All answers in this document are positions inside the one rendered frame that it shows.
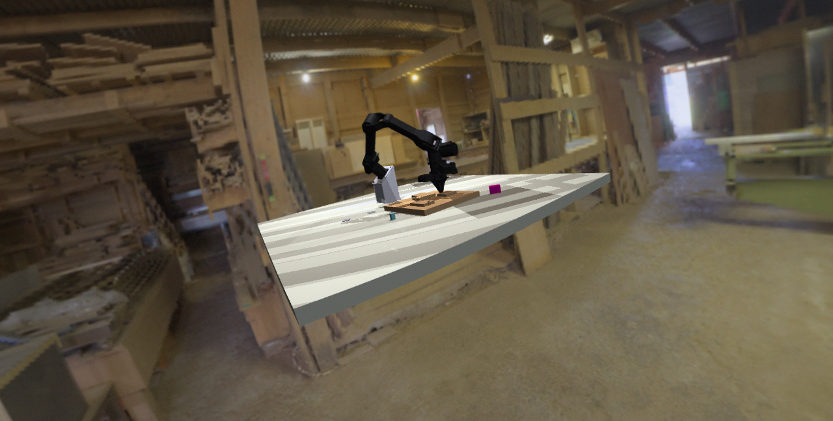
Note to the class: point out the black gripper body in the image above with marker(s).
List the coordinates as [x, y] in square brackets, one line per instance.
[434, 175]

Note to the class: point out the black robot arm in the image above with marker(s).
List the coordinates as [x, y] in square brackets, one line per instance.
[422, 138]

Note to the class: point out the tan puzzle board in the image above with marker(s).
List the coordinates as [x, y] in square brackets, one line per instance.
[427, 203]

